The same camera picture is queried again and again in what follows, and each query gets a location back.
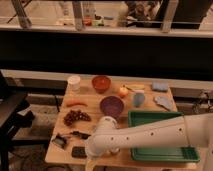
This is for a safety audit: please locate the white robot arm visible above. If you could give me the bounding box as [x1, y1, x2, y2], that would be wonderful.
[85, 113, 213, 171]

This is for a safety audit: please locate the small metal cup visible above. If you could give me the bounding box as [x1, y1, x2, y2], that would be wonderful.
[110, 148, 120, 155]

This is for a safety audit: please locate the light blue cup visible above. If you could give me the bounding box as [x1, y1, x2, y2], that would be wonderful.
[133, 92, 145, 107]

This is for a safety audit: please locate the bunch of dark grapes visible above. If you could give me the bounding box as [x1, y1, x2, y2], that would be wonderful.
[63, 110, 91, 126]

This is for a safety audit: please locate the purple bowl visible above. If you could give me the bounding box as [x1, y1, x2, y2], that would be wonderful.
[99, 96, 124, 118]

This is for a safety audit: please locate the orange carrot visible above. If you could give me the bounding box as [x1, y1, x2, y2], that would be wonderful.
[66, 100, 88, 107]

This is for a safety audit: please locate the orange apple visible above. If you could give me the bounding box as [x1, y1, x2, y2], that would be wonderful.
[118, 87, 129, 98]

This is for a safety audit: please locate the green plastic tray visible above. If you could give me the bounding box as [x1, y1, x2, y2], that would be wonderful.
[128, 111, 200, 163]

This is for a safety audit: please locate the red bowl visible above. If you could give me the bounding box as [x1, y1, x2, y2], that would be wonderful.
[92, 75, 111, 93]

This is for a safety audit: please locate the black chair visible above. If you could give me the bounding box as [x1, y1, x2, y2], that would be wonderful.
[0, 72, 35, 171]

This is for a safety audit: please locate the grey crumpled cloth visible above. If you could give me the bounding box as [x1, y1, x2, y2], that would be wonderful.
[154, 96, 173, 111]

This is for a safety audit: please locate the blue sponge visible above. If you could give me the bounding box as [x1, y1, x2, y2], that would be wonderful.
[152, 82, 168, 92]

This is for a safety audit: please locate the person in background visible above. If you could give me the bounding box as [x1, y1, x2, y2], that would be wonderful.
[125, 1, 158, 27]

